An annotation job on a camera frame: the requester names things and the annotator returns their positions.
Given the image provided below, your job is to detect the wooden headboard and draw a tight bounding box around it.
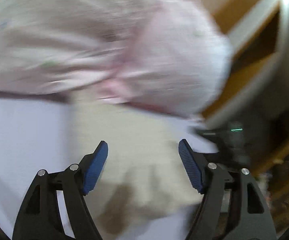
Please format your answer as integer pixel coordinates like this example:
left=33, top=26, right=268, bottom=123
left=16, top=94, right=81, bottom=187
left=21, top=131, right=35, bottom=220
left=201, top=0, right=289, bottom=175

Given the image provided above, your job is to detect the pink floral pillow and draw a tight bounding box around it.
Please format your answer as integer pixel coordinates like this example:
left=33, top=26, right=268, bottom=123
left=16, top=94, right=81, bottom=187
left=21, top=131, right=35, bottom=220
left=0, top=0, right=232, bottom=117

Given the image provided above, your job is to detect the cream cable-knit sweater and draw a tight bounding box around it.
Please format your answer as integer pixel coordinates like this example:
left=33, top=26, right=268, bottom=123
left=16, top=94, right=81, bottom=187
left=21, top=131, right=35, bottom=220
left=70, top=90, right=202, bottom=239

